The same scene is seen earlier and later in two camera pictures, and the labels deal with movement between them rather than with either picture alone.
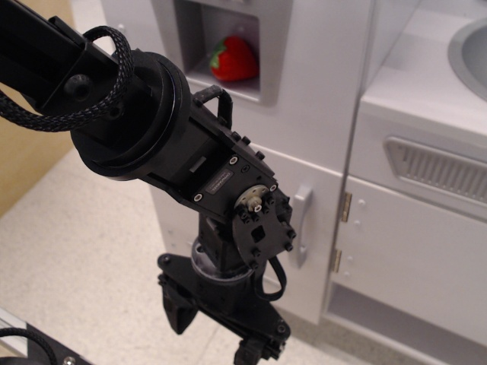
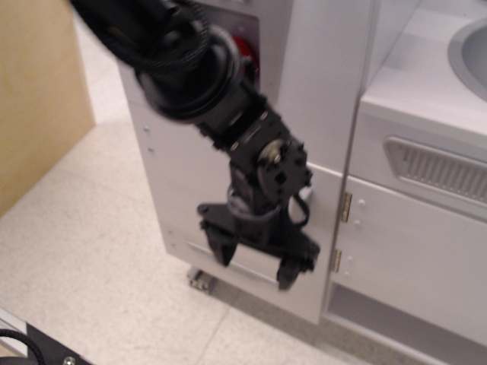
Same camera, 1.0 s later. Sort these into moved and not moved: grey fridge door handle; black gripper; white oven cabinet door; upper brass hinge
Moved: black gripper
Not moved: grey fridge door handle; upper brass hinge; white oven cabinet door
